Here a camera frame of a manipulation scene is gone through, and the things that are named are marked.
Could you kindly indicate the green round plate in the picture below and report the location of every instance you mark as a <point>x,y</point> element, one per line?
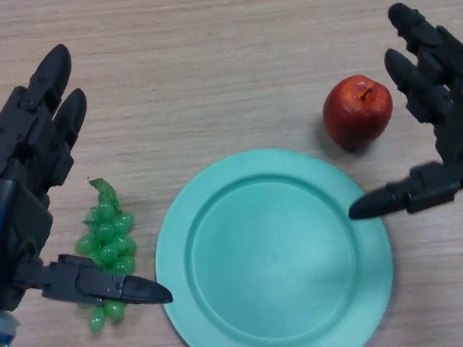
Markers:
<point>273,253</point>

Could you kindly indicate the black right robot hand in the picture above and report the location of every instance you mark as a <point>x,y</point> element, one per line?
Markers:
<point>450,131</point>

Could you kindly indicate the green plastic grape bunch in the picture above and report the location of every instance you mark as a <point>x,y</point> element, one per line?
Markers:
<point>109,234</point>

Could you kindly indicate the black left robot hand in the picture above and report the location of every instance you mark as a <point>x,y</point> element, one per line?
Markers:
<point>20,215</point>

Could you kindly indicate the red apple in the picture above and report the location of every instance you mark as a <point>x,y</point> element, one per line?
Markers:
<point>358,110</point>

